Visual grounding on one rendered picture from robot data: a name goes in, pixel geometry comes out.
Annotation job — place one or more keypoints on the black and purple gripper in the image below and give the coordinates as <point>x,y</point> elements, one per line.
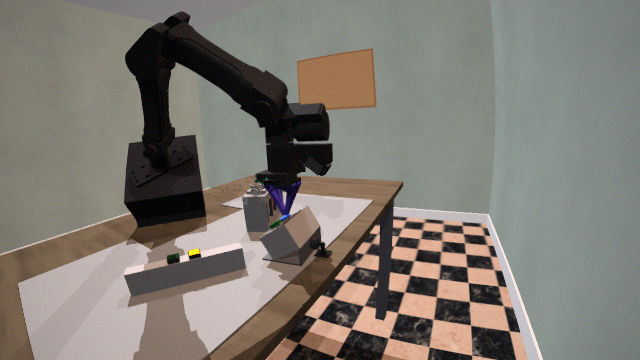
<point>288,182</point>

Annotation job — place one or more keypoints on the grey flat mat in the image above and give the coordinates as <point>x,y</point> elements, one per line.
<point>84,310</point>

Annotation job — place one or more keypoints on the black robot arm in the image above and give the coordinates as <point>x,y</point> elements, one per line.
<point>260,94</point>

